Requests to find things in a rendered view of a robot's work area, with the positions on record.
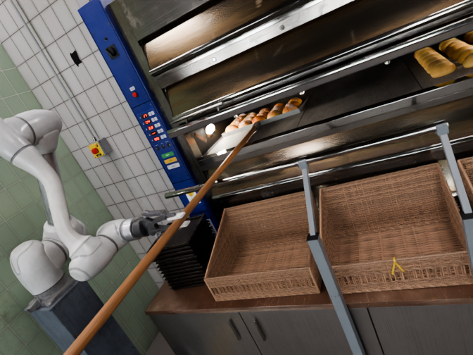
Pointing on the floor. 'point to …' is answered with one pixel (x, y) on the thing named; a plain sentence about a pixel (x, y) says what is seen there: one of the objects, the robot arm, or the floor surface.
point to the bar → (441, 127)
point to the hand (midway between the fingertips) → (178, 220)
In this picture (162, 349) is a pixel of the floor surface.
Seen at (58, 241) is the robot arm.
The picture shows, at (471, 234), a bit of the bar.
